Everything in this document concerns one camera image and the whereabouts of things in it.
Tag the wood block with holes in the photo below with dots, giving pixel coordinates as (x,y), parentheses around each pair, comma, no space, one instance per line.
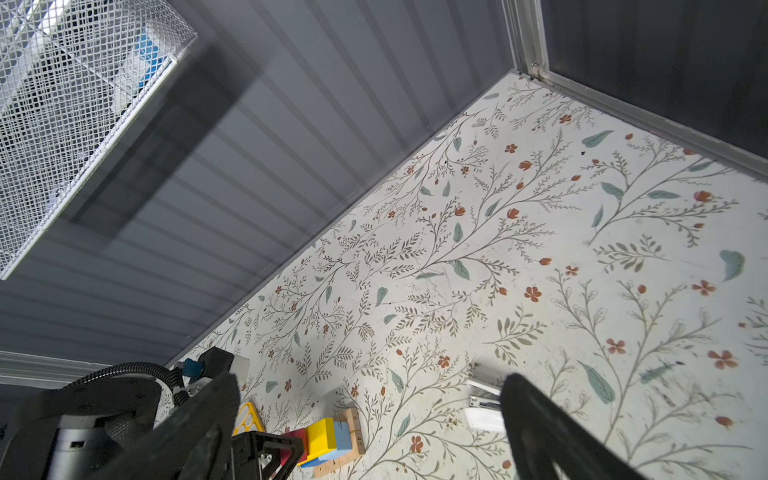
(352,417)

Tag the magenta cube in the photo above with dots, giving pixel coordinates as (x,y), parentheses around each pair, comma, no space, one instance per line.
(296,444)

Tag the light blue cube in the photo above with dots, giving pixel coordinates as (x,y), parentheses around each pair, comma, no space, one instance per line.
(342,435)

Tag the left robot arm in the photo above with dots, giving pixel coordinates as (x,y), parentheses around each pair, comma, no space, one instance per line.
(107,430)

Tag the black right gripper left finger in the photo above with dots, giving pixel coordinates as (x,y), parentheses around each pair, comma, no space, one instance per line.
(194,442)

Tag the yellow calculator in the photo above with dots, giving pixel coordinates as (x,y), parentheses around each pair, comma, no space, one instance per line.
(248,419)

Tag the white wire basket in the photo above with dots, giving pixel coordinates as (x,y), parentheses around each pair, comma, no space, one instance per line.
(74,76)

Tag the yellow rectangular block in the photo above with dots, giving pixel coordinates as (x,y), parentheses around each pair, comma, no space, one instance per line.
(321,439)

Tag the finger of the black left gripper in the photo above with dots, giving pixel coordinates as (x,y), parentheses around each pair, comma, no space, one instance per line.
(256,455)

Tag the white staple remover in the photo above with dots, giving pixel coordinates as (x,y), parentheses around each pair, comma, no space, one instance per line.
(483,409)

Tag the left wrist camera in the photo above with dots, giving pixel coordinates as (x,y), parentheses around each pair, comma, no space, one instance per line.
(211,364)

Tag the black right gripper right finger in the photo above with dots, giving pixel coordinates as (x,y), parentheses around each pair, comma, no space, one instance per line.
(545,440)

